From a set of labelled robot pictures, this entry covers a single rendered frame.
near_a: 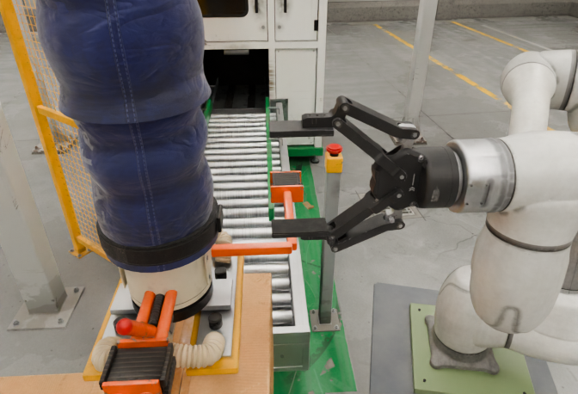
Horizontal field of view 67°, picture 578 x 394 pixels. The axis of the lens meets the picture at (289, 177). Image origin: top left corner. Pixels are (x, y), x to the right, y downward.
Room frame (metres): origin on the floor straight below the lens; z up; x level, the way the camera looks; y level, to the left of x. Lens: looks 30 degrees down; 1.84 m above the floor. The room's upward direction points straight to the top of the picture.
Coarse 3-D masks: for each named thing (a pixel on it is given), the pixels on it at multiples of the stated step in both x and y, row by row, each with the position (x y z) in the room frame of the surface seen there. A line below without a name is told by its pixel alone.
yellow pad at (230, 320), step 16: (240, 256) 0.85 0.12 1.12; (224, 272) 0.76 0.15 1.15; (240, 272) 0.79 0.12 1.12; (240, 288) 0.74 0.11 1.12; (240, 304) 0.69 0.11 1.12; (208, 320) 0.62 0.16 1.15; (224, 320) 0.64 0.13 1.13; (240, 320) 0.65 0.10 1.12; (192, 336) 0.60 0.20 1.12; (224, 336) 0.60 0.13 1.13; (240, 336) 0.61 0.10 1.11; (224, 352) 0.56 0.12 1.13; (192, 368) 0.53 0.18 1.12; (208, 368) 0.53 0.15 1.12; (224, 368) 0.53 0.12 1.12
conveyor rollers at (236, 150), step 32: (224, 128) 2.97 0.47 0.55; (256, 128) 2.97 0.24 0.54; (224, 160) 2.50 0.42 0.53; (256, 160) 2.46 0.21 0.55; (224, 192) 2.08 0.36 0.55; (256, 192) 2.08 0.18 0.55; (224, 224) 1.79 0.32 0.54; (256, 224) 1.80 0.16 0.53; (256, 256) 1.53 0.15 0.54; (288, 288) 1.36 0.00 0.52; (288, 320) 1.18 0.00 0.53
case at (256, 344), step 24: (264, 288) 0.92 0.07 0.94; (264, 312) 0.83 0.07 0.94; (264, 336) 0.75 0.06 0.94; (240, 360) 0.68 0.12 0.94; (264, 360) 0.68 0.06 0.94; (96, 384) 0.62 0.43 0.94; (192, 384) 0.62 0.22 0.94; (216, 384) 0.62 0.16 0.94; (240, 384) 0.62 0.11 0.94; (264, 384) 0.62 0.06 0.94
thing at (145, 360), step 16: (112, 352) 0.46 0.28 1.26; (128, 352) 0.47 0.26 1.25; (144, 352) 0.47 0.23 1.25; (160, 352) 0.47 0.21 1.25; (112, 368) 0.44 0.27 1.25; (128, 368) 0.44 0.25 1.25; (144, 368) 0.44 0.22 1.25; (160, 368) 0.44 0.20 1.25; (112, 384) 0.40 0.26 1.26; (128, 384) 0.40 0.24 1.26; (144, 384) 0.40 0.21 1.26; (160, 384) 0.41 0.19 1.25
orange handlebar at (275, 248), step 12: (288, 192) 0.96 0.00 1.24; (288, 204) 0.90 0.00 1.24; (288, 216) 0.85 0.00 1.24; (288, 240) 0.76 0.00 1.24; (216, 252) 0.73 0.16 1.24; (228, 252) 0.73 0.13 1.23; (240, 252) 0.73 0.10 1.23; (252, 252) 0.73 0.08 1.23; (264, 252) 0.74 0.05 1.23; (276, 252) 0.74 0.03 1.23; (288, 252) 0.74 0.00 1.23; (144, 300) 0.58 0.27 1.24; (168, 300) 0.58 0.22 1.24; (144, 312) 0.56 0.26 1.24; (168, 312) 0.56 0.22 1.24; (168, 324) 0.53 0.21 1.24; (132, 336) 0.50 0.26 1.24; (156, 336) 0.50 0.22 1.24
